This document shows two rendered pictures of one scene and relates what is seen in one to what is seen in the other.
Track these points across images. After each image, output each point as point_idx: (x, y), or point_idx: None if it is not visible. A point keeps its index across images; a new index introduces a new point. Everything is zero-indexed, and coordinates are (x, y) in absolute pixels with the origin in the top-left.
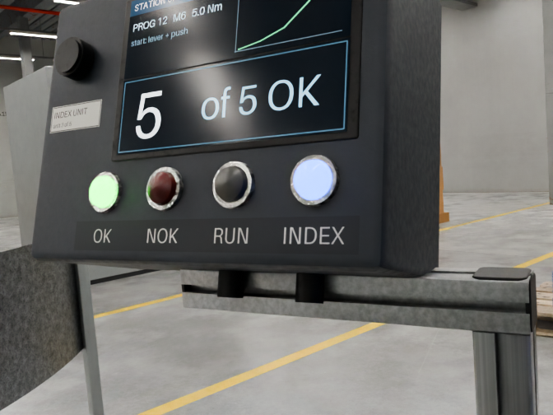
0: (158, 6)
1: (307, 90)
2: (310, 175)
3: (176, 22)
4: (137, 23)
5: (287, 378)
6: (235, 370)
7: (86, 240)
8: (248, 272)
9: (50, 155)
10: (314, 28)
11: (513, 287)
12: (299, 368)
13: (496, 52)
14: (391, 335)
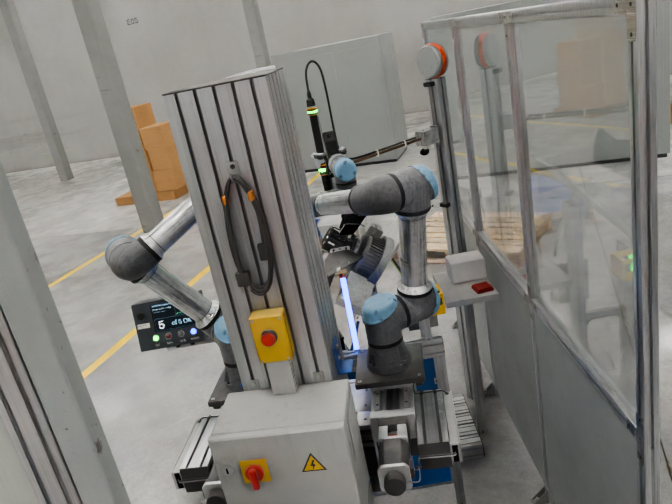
0: (157, 306)
1: (189, 319)
2: (193, 331)
3: (162, 309)
4: (153, 309)
5: (123, 358)
6: (84, 365)
7: (154, 346)
8: None
9: (139, 333)
10: None
11: None
12: (128, 349)
13: (206, 6)
14: None
